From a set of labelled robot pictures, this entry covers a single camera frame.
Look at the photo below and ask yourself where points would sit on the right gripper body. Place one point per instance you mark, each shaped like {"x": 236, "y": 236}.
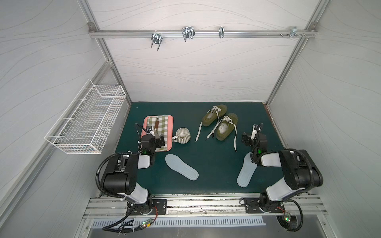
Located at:
{"x": 256, "y": 136}

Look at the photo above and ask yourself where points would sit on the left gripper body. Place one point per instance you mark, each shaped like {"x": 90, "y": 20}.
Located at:
{"x": 150, "y": 134}

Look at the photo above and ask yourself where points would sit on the light blue insole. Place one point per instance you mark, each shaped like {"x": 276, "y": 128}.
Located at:
{"x": 246, "y": 171}
{"x": 177, "y": 164}

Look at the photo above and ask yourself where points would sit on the olive shoe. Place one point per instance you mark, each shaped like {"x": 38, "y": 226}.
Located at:
{"x": 216, "y": 113}
{"x": 225, "y": 127}

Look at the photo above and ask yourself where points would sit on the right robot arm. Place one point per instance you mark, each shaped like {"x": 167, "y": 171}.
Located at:
{"x": 300, "y": 173}

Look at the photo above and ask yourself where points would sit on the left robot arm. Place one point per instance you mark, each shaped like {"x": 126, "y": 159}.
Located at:
{"x": 117, "y": 175}

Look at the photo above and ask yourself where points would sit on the green checkered cloth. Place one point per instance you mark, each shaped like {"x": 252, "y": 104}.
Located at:
{"x": 164, "y": 127}

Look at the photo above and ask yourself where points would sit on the pink tray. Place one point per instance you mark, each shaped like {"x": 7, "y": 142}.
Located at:
{"x": 168, "y": 143}

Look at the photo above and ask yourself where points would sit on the ribbed ceramic cup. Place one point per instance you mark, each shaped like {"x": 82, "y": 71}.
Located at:
{"x": 182, "y": 136}

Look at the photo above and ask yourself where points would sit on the white vent strip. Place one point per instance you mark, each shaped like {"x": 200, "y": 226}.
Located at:
{"x": 177, "y": 222}

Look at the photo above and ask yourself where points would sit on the metal U-bolt clamp left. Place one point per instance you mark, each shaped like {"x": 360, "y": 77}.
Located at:
{"x": 156, "y": 39}

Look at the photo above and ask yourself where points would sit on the small metal clip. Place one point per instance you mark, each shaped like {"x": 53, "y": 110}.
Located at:
{"x": 221, "y": 32}

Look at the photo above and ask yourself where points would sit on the metal hook clamp middle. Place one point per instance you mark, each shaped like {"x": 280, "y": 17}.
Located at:
{"x": 188, "y": 33}

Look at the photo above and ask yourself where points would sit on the aluminium crossbar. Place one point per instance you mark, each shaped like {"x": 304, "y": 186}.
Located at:
{"x": 206, "y": 34}

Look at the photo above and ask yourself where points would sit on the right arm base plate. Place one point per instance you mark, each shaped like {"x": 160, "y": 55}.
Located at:
{"x": 259, "y": 205}

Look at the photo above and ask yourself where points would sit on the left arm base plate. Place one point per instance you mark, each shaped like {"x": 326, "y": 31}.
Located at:
{"x": 151, "y": 207}

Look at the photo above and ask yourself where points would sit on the white wire basket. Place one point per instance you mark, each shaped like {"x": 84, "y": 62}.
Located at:
{"x": 84, "y": 126}

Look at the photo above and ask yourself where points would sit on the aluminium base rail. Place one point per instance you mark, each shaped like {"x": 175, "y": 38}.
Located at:
{"x": 196, "y": 205}

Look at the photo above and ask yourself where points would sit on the metal bracket right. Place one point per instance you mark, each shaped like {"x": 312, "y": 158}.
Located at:
{"x": 294, "y": 34}

